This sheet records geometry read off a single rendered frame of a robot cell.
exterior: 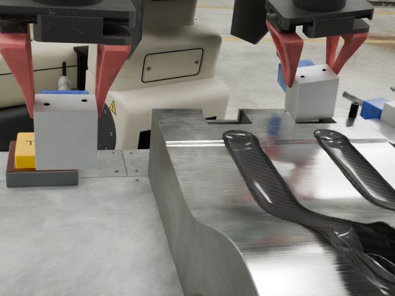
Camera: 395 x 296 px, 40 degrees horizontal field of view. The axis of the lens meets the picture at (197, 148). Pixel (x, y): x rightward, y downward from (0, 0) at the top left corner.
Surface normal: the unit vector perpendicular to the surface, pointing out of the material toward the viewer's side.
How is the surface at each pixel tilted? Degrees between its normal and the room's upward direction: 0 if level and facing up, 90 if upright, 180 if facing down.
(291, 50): 119
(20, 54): 112
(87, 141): 91
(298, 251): 4
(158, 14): 98
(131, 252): 0
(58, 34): 91
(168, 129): 0
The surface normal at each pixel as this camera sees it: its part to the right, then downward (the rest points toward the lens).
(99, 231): 0.10, -0.89
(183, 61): 0.57, 0.54
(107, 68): 0.18, 0.76
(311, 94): 0.22, 0.58
